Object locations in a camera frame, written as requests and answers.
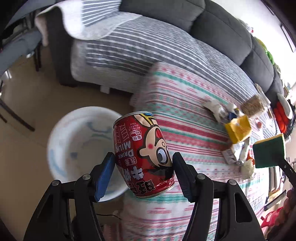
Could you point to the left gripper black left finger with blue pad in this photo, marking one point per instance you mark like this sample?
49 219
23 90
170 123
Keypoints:
66 211

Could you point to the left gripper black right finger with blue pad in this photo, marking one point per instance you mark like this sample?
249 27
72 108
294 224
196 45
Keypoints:
236 218

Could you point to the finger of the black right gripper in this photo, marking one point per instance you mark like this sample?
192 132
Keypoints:
288 170

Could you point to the green yellow sponge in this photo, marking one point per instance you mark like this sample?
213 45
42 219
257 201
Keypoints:
268 152

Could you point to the red milk drink can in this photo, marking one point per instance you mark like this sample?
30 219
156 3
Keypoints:
141 154

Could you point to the white trash bin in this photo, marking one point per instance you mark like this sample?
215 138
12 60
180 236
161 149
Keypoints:
79 141

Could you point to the white printed wrapper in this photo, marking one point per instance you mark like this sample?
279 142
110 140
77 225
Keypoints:
237 153

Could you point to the clear box of nuts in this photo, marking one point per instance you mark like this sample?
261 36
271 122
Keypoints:
253 106

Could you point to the crumpled white wrapper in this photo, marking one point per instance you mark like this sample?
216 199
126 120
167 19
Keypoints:
221 112

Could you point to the patterned pink green tablecloth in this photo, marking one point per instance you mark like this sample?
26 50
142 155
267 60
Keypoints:
175 97

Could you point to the dark grey sofa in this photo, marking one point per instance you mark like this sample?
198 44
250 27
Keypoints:
219 25

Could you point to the grey striped sofa cover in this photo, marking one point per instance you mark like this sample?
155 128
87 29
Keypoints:
150 48

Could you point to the blue grey chair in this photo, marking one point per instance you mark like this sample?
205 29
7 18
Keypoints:
20 37

